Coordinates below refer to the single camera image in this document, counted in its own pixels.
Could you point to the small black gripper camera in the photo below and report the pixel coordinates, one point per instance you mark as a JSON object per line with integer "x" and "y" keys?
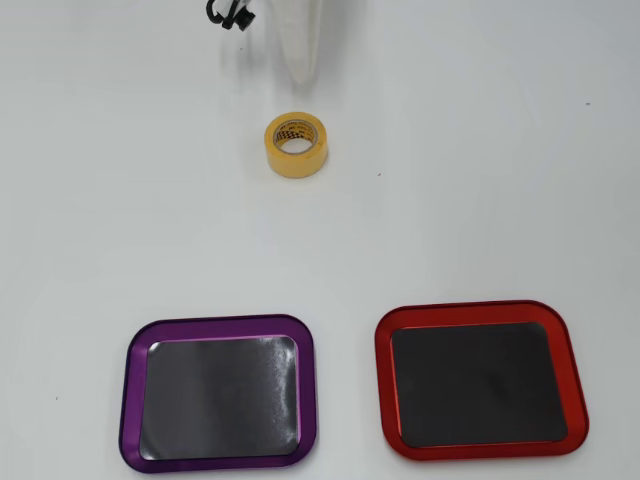
{"x": 242, "y": 20}

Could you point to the red metal dish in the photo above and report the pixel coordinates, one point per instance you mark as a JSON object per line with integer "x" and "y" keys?
{"x": 475, "y": 385}

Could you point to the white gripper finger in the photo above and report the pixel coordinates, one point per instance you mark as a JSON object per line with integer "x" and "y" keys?
{"x": 300, "y": 40}

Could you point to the yellow masking tape roll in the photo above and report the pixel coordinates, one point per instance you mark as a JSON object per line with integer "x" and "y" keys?
{"x": 295, "y": 162}

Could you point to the purple metal dish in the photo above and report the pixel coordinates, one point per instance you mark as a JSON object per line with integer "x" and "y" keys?
{"x": 220, "y": 390}

